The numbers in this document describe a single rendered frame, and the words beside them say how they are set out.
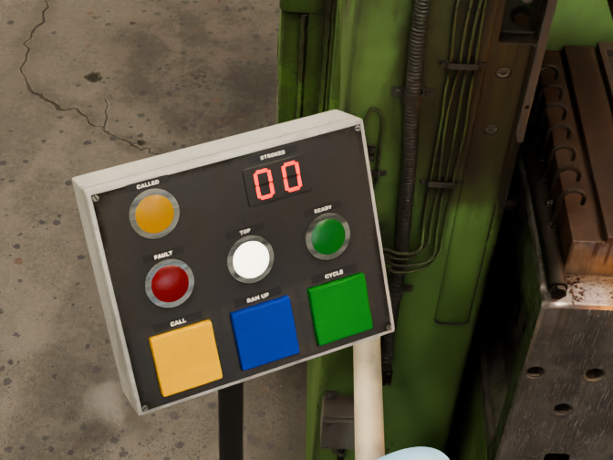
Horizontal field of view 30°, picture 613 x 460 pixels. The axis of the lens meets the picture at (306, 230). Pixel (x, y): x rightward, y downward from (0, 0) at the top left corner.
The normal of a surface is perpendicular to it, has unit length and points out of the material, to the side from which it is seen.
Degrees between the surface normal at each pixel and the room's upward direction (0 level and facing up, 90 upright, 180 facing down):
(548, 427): 90
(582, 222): 0
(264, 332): 60
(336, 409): 0
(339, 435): 90
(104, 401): 0
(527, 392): 90
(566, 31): 90
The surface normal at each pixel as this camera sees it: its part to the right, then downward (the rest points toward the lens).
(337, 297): 0.38, 0.24
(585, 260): -0.01, 0.73
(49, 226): 0.04, -0.69
